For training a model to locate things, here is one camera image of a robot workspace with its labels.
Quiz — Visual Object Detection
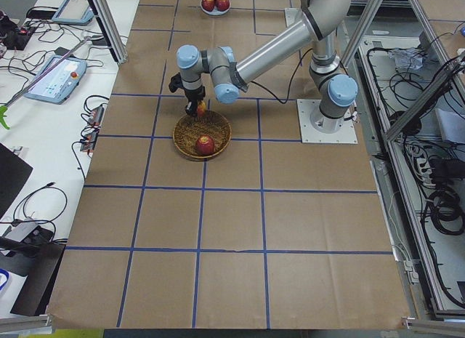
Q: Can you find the red yellow apple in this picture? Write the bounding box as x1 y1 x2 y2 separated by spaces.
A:
197 100 206 118

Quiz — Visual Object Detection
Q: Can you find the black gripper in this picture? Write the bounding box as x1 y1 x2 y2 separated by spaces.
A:
169 73 206 116

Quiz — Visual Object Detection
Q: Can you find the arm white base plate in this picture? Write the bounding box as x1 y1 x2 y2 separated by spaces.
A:
284 8 314 39
296 99 358 145

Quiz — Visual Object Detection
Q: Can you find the grey round plate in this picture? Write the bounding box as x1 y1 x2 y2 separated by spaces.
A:
201 0 230 16

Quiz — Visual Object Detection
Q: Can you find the near blue teach pendant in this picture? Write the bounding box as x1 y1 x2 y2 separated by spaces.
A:
24 57 87 104

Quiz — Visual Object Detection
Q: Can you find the red apple in basket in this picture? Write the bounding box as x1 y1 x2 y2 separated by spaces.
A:
195 134 215 156

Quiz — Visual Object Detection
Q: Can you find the blue teach pendant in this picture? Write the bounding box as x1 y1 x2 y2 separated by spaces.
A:
52 0 94 25
24 57 87 104

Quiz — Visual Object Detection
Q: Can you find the reacher grabber stick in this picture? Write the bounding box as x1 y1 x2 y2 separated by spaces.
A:
1 36 92 129

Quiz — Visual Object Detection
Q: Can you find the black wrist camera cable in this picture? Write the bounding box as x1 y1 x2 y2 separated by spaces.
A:
250 47 313 105

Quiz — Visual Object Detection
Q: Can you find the woven wicker basket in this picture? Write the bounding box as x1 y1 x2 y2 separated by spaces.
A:
173 110 232 160

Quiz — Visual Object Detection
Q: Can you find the aluminium frame post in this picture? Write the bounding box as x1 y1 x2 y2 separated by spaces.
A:
87 0 128 65

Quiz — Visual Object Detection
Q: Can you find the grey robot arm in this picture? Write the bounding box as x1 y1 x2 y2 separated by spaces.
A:
169 0 358 134

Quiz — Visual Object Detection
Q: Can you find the black laptop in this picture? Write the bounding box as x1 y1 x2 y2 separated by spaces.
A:
0 144 33 217

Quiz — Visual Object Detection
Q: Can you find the far blue teach pendant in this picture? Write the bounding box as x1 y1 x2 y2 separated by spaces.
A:
52 0 94 25

